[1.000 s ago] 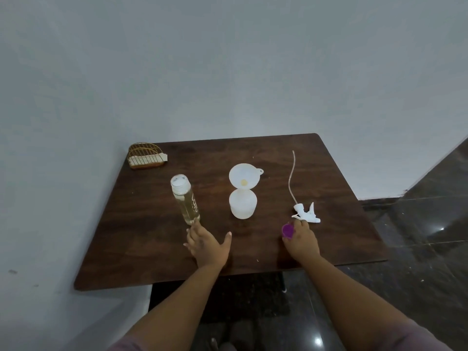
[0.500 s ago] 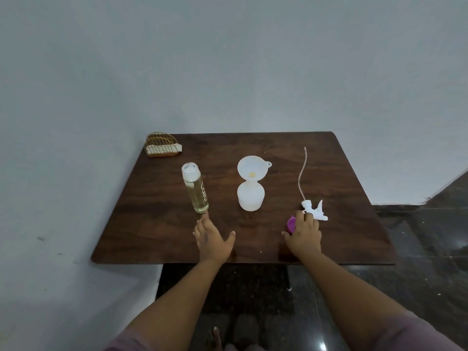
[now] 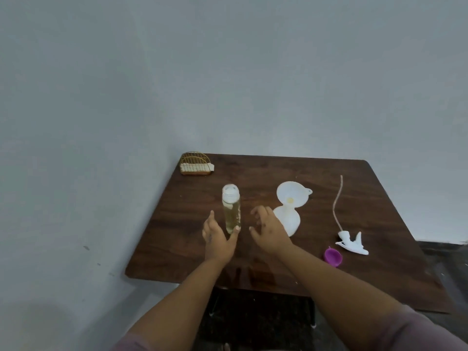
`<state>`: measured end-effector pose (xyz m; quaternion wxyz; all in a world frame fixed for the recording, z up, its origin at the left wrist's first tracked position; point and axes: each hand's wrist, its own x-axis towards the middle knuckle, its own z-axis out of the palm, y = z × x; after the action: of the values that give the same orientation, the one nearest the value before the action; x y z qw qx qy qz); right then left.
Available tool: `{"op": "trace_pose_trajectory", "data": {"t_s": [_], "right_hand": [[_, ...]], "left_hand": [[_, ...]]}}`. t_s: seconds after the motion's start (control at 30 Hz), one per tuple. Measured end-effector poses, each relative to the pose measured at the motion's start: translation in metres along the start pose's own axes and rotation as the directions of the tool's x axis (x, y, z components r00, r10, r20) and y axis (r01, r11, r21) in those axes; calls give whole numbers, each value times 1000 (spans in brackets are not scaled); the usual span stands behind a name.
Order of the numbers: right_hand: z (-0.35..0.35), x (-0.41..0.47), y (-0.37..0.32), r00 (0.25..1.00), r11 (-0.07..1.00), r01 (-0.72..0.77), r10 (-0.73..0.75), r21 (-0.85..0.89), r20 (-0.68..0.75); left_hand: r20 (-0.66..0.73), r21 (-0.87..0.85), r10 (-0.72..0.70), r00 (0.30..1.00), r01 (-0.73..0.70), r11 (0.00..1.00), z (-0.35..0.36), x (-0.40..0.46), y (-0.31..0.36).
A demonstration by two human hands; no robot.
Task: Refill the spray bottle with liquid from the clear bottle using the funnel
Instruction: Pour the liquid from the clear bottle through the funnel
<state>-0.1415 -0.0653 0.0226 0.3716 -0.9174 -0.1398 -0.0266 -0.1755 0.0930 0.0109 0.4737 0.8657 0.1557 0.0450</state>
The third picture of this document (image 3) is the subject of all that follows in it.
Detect person's left hand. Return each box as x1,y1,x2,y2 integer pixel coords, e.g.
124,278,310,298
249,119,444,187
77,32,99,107
202,211,241,266

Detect person's right hand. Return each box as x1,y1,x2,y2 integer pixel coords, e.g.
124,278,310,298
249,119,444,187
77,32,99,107
249,205,293,256

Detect white plastic spray bottle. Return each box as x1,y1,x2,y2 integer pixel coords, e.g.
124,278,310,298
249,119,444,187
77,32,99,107
273,205,301,237

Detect clear plastic bottle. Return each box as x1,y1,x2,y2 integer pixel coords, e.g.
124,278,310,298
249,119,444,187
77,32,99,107
222,184,242,235

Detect white plastic funnel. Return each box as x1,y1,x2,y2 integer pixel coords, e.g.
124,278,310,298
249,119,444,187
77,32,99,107
276,181,313,209

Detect purple bottle cap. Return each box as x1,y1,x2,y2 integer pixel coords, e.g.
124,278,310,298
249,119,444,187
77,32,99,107
324,247,343,268

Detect white spray trigger with tube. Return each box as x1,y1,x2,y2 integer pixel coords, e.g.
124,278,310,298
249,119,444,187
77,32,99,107
332,175,369,256

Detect person's right forearm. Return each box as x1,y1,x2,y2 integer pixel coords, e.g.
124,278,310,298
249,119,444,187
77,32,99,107
277,244,407,351

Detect person's left forearm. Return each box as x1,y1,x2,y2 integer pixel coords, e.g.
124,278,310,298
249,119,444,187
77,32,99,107
128,257,234,351

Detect person's mauve shirt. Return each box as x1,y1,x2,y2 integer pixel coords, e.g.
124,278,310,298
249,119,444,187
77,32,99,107
111,305,468,351

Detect white folded napkins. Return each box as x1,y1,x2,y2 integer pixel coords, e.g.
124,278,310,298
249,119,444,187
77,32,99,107
180,162,215,173

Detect gold wire napkin holder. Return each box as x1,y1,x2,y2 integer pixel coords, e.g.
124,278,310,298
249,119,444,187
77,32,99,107
179,152,215,176

